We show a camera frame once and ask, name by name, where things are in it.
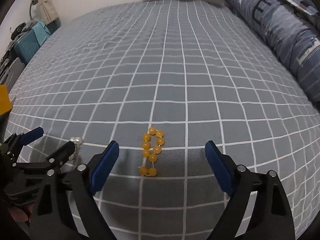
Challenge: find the blue desk lamp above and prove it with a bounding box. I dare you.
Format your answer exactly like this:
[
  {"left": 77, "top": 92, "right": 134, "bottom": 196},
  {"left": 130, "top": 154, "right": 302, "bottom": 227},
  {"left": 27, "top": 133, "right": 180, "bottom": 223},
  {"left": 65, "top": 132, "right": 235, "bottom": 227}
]
[{"left": 29, "top": 0, "right": 38, "bottom": 21}]

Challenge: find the grey checked bed sheet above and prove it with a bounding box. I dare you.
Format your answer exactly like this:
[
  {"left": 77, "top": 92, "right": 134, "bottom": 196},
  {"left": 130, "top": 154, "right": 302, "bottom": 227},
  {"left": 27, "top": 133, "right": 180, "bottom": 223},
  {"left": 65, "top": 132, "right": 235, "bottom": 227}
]
[{"left": 1, "top": 0, "right": 319, "bottom": 239}]

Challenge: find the blue patterned folded duvet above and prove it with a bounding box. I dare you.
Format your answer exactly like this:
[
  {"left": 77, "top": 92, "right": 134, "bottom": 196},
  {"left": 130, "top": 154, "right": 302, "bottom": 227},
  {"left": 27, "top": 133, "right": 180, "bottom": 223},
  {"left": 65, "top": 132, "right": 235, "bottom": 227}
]
[{"left": 226, "top": 0, "right": 319, "bottom": 104}]

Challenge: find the yellow bead bracelet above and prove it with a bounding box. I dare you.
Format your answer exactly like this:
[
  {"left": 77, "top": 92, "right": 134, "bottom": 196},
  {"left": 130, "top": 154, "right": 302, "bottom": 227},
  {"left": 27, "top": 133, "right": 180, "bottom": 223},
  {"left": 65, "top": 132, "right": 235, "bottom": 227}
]
[{"left": 139, "top": 126, "right": 166, "bottom": 177}]

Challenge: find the tied beige curtain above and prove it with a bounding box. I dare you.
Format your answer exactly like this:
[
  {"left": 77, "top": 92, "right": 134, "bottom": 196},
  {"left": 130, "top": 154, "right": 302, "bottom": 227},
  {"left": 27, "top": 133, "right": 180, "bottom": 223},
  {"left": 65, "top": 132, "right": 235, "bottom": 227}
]
[{"left": 38, "top": 0, "right": 59, "bottom": 25}]

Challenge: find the grey suitcase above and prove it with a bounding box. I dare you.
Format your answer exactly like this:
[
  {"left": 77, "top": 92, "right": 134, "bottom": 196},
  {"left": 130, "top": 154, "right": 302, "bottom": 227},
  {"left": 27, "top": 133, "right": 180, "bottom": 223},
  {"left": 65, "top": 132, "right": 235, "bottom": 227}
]
[{"left": 1, "top": 57, "right": 25, "bottom": 93}]

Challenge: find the person's hand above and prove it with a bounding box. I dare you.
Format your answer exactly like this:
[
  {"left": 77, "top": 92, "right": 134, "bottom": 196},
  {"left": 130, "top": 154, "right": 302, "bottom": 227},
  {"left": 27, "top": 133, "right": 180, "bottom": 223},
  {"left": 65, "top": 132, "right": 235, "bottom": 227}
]
[{"left": 8, "top": 203, "right": 35, "bottom": 223}]

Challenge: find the blue yellow cardboard box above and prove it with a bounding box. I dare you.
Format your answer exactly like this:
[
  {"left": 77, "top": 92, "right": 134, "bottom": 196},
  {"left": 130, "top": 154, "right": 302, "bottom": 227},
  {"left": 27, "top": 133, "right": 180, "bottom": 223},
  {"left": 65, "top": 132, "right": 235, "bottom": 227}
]
[{"left": 0, "top": 85, "right": 12, "bottom": 117}]

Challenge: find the pile of dark gadgets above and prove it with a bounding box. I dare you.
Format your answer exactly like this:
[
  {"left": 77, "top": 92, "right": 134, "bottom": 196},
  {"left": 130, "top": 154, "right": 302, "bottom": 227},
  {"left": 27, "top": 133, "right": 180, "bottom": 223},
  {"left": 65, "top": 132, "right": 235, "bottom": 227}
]
[{"left": 10, "top": 20, "right": 37, "bottom": 41}]

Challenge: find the white pearl bracelet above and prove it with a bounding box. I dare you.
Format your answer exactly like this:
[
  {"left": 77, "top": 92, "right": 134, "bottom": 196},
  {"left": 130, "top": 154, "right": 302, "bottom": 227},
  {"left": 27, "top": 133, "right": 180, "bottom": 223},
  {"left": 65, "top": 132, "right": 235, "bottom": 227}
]
[{"left": 68, "top": 136, "right": 84, "bottom": 161}]

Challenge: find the teal suitcase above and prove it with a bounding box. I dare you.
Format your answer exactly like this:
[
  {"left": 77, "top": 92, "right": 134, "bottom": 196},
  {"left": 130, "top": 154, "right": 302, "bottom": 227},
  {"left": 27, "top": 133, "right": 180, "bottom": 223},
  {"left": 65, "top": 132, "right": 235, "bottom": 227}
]
[{"left": 14, "top": 29, "right": 41, "bottom": 65}]

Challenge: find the teal cloth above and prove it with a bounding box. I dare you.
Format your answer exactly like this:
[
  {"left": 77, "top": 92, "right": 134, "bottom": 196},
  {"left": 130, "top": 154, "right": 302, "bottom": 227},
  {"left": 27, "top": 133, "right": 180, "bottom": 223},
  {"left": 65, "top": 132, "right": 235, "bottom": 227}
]
[{"left": 32, "top": 20, "right": 51, "bottom": 46}]

